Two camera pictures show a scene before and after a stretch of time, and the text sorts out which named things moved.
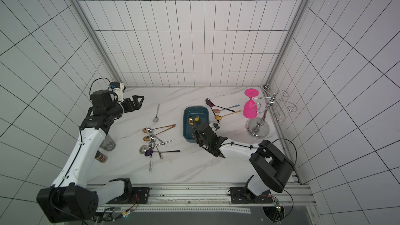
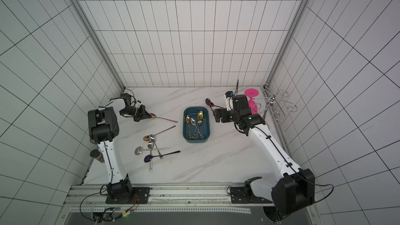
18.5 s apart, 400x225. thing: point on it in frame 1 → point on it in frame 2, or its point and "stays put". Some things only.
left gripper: x=137 y=105 → x=142 y=115
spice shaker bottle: x=101 y=157 stays put
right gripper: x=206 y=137 → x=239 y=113
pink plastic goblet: x=250 y=107 stays put
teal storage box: x=193 y=117 stays put
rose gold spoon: x=145 y=130 → x=153 y=115
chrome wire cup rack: x=257 y=127 stays put
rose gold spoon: x=147 y=138 stays put
